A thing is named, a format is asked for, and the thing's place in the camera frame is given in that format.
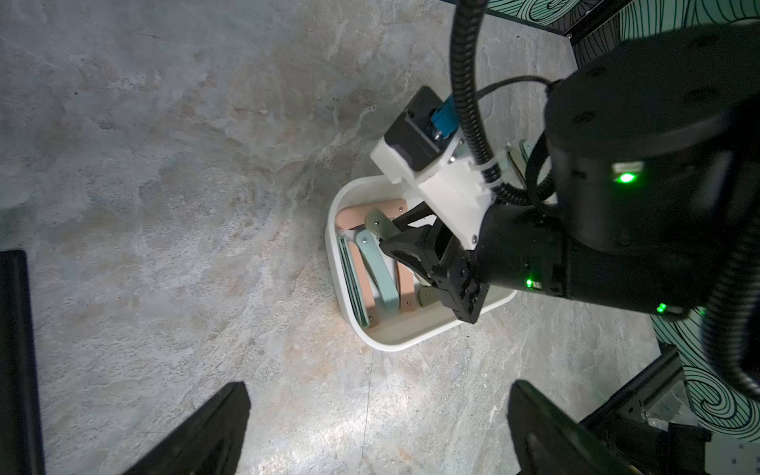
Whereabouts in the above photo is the white storage box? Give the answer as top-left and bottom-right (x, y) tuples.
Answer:
(325, 174), (518, 352)

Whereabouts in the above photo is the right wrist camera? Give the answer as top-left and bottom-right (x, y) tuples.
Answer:
(371, 85), (517, 251)

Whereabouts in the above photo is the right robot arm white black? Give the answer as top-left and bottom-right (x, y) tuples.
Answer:
(380, 1), (759, 399)

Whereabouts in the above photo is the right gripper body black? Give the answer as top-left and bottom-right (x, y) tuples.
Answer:
(435, 205), (569, 324)

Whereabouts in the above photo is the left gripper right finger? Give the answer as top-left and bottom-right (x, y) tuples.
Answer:
(509, 380), (638, 474)

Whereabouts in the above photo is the pink folding knife top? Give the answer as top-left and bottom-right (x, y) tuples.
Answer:
(334, 199), (408, 230)

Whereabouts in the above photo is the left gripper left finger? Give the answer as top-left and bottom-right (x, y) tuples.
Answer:
(126, 382), (251, 474)

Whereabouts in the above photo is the mint folding knife in box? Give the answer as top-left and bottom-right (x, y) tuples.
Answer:
(355, 229), (400, 312)

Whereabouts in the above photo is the pink short knife in box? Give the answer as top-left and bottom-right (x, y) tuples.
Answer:
(397, 262), (417, 313)

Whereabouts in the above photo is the olive folding knife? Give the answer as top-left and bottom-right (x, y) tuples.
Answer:
(364, 208), (402, 241)

